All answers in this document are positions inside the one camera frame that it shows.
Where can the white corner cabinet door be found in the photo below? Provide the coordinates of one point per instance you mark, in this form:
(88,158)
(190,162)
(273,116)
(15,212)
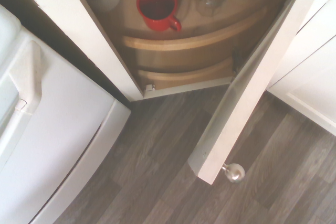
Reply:
(236,119)

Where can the round metal door knob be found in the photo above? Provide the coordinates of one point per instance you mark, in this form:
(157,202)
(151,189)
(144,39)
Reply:
(235,173)

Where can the curved wooden cabinet shelf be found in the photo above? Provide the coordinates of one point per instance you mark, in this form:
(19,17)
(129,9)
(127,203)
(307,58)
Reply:
(183,77)
(183,44)

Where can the white sink base cabinet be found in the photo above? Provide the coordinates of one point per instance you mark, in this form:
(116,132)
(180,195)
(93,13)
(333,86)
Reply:
(309,64)

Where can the white door catch clip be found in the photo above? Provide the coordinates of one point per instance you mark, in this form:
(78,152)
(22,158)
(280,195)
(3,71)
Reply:
(150,87)

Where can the red mug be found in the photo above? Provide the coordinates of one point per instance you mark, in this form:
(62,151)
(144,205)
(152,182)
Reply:
(155,23)

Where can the white electric stove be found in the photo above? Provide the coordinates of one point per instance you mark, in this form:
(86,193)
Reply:
(65,134)

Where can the white corner cabinet frame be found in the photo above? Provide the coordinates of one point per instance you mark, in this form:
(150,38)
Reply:
(78,24)

